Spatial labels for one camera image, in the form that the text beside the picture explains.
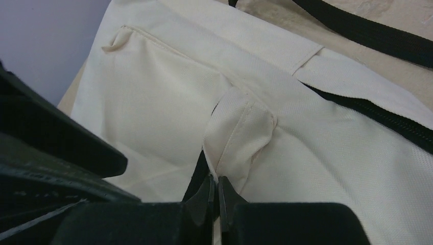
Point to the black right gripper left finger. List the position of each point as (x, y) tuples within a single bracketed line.
[(189, 222)]

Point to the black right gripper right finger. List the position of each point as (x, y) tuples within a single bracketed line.
[(244, 222)]

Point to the beige canvas backpack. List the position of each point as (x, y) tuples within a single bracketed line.
[(283, 118)]

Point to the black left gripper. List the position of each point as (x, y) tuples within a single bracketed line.
[(49, 165)]

